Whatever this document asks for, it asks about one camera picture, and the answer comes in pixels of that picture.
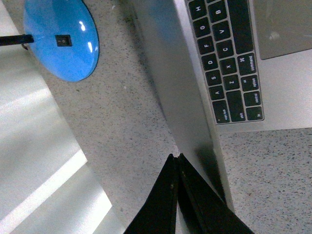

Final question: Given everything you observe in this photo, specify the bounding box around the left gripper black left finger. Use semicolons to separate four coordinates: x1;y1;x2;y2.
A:
125;154;179;234

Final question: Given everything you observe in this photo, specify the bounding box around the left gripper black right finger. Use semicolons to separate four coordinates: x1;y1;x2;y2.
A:
177;154;253;234

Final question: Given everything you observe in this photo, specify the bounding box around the silver laptop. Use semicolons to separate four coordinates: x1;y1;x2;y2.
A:
129;0;312;207

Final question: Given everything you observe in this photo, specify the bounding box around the white curtain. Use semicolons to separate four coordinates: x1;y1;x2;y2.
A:
0;0;127;234

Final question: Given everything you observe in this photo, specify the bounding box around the blue desk lamp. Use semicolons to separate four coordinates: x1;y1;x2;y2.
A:
0;0;99;82

